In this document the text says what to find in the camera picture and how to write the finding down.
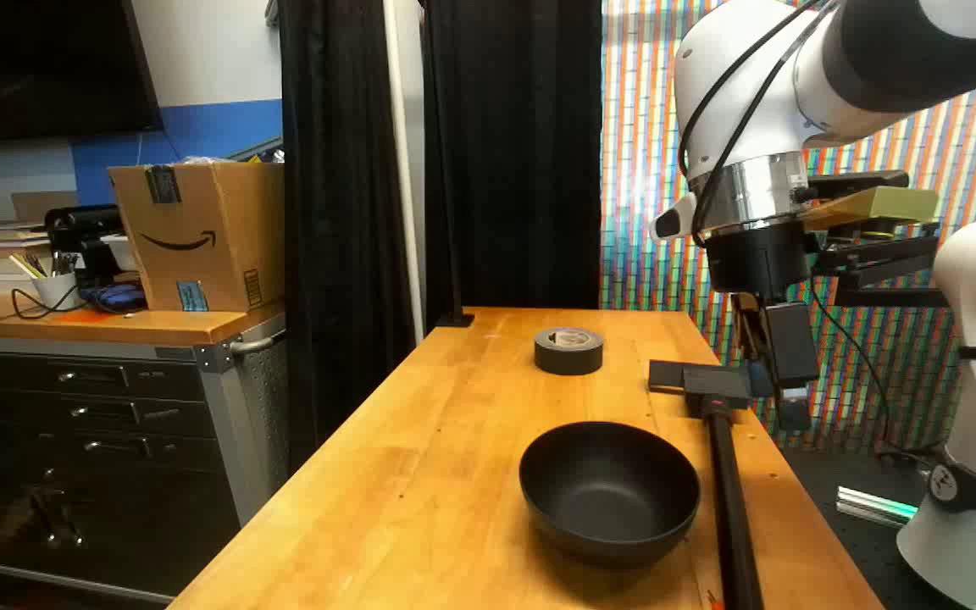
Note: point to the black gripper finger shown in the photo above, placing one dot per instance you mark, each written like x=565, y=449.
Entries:
x=750, y=317
x=792, y=357

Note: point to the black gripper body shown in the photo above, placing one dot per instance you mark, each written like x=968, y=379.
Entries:
x=758, y=266

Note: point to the black bowl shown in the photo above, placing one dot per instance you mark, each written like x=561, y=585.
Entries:
x=608, y=492

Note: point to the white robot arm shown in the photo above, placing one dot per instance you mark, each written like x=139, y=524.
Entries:
x=758, y=83

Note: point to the black tape roll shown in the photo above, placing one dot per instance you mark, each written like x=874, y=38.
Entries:
x=567, y=350

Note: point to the black curtain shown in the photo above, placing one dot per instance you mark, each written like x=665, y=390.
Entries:
x=513, y=180

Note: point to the cardboard box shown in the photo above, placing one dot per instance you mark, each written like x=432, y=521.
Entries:
x=203, y=237

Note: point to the black drawer cabinet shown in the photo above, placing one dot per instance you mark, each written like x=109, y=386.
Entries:
x=109, y=472

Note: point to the black television screen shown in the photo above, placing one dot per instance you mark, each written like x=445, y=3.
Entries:
x=72, y=68

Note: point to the black camera stand bar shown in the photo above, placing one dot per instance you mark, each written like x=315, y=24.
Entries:
x=716, y=396

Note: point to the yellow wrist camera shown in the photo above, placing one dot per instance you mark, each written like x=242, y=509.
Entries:
x=899, y=205

